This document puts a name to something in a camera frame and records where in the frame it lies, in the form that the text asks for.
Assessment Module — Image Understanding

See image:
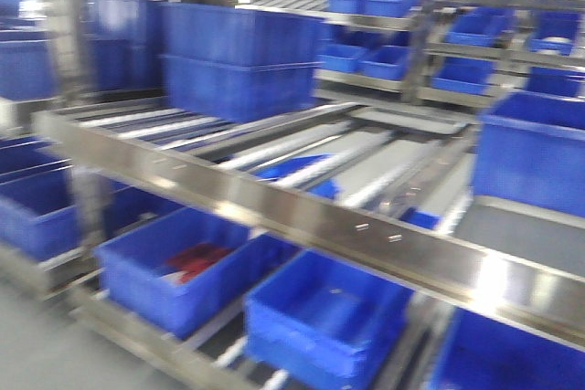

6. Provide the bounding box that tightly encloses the steel shelving rack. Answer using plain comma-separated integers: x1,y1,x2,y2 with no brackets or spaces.
1,0,584,389

